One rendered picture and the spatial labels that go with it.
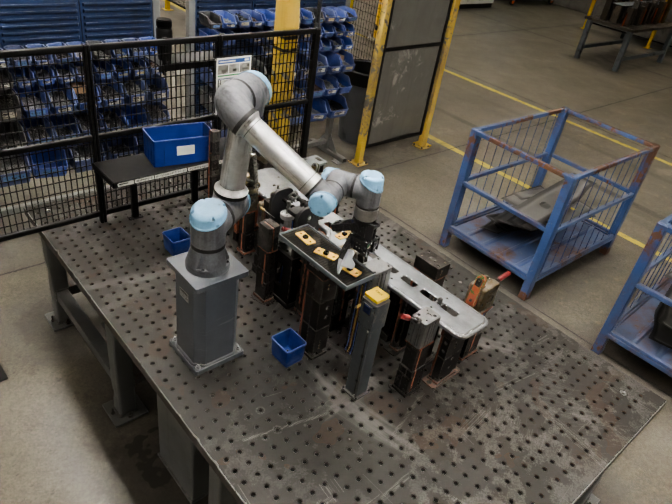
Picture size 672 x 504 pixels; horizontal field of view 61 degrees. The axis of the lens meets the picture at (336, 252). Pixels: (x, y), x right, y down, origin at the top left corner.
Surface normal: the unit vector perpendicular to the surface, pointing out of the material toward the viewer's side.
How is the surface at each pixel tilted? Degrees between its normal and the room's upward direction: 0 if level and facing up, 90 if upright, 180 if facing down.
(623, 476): 0
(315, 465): 0
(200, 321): 90
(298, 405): 0
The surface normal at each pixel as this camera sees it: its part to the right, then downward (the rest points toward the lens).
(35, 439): 0.14, -0.82
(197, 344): -0.11, 0.56
